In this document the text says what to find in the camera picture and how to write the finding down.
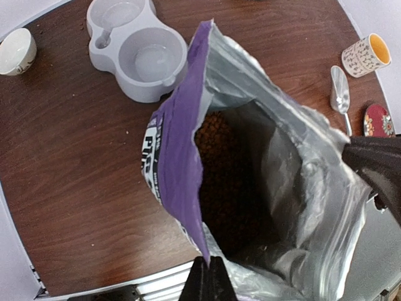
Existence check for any patterned mug yellow inside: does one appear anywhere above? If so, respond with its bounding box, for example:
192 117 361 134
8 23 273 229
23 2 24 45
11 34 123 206
341 33 392 78

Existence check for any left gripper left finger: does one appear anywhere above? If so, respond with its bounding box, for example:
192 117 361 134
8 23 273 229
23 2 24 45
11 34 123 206
179 256 209 301

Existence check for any brown kibble in bag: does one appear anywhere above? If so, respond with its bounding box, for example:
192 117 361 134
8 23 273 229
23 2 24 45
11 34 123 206
195 112 279 264

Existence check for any metal food scoop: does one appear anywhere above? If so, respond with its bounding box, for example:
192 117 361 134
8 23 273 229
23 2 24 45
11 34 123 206
330 65 353 136

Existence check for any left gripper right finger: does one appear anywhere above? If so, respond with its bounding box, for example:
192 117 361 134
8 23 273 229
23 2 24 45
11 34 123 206
207 256 237 301

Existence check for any small white round bowl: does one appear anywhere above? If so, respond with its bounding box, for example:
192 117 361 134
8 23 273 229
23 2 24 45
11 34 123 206
1 28 37 77

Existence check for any purple puppy food bag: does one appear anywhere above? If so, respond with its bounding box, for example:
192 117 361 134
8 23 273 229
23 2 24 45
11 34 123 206
142 20 370 300

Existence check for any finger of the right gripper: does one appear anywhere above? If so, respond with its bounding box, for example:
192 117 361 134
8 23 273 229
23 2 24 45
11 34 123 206
342 136 400 223

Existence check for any grey double pet bowl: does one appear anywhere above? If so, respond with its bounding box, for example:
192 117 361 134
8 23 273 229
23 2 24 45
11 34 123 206
86 0 188 103

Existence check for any red floral plate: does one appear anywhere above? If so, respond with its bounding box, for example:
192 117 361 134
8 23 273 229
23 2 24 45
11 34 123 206
363 104 395 137

